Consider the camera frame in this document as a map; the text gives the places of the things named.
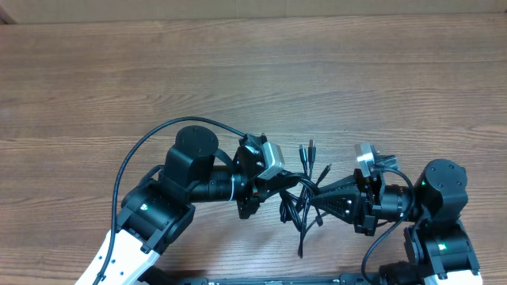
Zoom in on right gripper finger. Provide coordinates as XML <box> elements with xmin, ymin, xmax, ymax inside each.
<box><xmin>310</xmin><ymin>192</ymin><xmax>360</xmax><ymax>224</ymax></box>
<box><xmin>318</xmin><ymin>175</ymin><xmax>359</xmax><ymax>195</ymax></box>

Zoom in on black usb cable bundle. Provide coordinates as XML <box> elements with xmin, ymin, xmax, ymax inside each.
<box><xmin>278</xmin><ymin>138</ymin><xmax>334</xmax><ymax>260</ymax></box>

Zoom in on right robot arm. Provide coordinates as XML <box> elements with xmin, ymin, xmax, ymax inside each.
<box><xmin>310</xmin><ymin>154</ymin><xmax>483</xmax><ymax>284</ymax></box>

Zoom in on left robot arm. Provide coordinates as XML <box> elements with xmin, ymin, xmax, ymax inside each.
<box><xmin>78</xmin><ymin>125</ymin><xmax>315</xmax><ymax>284</ymax></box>

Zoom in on right camera cable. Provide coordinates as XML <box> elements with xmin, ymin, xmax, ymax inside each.
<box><xmin>360</xmin><ymin>165</ymin><xmax>417</xmax><ymax>284</ymax></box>

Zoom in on camera cable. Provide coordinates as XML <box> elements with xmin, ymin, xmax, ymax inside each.
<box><xmin>91</xmin><ymin>116</ymin><xmax>246</xmax><ymax>285</ymax></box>
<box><xmin>360</xmin><ymin>165</ymin><xmax>417</xmax><ymax>284</ymax></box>

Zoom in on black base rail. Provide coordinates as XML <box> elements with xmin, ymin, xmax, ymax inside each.
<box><xmin>134</xmin><ymin>266</ymin><xmax>427</xmax><ymax>285</ymax></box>

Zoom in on left camera cable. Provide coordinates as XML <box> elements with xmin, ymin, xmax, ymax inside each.
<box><xmin>91</xmin><ymin>116</ymin><xmax>246</xmax><ymax>285</ymax></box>

